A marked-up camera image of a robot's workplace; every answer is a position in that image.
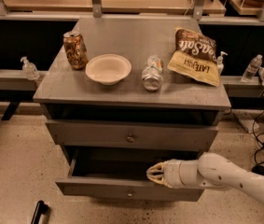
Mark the white flat box on floor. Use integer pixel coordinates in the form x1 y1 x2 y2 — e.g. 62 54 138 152
235 112 259 133

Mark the brown yellow chip bag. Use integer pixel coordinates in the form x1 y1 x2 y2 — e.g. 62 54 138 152
167 28 220 87

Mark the orange soda can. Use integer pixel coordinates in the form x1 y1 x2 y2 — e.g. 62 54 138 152
63 31 88 70

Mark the black object on floor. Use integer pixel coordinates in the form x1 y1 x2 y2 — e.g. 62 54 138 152
31 201 49 224

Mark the grey top drawer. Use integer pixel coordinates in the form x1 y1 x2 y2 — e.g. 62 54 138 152
46 119 218 151

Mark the white paper bowl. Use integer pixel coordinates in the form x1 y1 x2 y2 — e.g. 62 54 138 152
85 54 132 85

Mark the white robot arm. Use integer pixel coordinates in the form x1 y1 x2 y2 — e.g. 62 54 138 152
146 152 264 204

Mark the grey drawer cabinet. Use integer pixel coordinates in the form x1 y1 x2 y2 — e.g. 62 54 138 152
32 17 231 202

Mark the clear water bottle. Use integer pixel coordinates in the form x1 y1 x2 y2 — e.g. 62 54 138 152
241 54 262 82

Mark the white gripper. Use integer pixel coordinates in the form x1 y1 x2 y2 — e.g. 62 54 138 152
146 160 201 189

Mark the grey drawer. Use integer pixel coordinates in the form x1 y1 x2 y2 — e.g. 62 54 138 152
56 147 201 202
46 119 218 151

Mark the white pump bottle right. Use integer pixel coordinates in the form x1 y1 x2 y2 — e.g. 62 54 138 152
216 51 228 75

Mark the clear sanitizer pump bottle left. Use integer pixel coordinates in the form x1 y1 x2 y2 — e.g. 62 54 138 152
21 57 40 80

